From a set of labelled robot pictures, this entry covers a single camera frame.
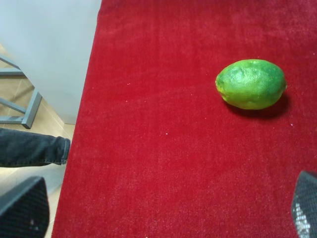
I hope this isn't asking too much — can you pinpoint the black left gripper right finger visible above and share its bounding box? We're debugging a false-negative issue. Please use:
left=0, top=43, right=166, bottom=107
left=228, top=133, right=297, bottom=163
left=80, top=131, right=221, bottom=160
left=291, top=171, right=317, bottom=238

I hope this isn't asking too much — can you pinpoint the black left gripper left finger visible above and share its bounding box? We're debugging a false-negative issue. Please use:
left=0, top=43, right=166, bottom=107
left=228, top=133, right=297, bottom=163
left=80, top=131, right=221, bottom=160
left=0, top=177, right=50, bottom=238

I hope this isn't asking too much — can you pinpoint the dark jeans leg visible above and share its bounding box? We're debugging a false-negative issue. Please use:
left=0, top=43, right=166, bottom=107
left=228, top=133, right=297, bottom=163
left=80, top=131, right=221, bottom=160
left=0, top=128, right=71, bottom=168

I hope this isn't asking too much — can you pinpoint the green lime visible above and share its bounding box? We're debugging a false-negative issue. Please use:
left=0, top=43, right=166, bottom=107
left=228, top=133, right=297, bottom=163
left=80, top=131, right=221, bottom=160
left=215, top=59, right=287, bottom=110

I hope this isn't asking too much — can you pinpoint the red velvet table cloth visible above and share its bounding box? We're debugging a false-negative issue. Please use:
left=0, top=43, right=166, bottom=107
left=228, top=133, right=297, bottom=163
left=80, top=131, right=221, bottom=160
left=52, top=0, right=317, bottom=238

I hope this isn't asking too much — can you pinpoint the grey metal frame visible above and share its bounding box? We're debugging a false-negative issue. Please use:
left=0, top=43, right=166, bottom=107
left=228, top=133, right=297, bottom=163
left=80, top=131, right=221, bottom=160
left=0, top=54, right=42, bottom=129

